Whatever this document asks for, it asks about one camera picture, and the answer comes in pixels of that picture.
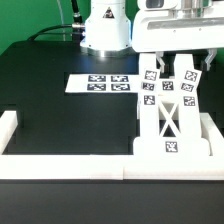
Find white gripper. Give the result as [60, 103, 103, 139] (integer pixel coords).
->
[132, 0, 224, 73]

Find white tagged cube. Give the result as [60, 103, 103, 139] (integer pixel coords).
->
[141, 69, 159, 91]
[180, 69, 202, 93]

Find white chair back part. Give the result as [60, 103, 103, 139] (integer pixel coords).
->
[133, 53, 210, 159]

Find white chair side bar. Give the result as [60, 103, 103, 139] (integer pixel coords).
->
[0, 111, 18, 155]

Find white base tag plate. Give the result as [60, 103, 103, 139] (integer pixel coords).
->
[65, 74, 141, 93]

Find white U-shaped fence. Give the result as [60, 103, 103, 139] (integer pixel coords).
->
[0, 113, 224, 180]

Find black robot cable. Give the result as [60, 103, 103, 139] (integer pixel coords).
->
[27, 0, 88, 42]

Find grey thin cable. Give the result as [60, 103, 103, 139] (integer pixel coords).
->
[56, 0, 66, 42]

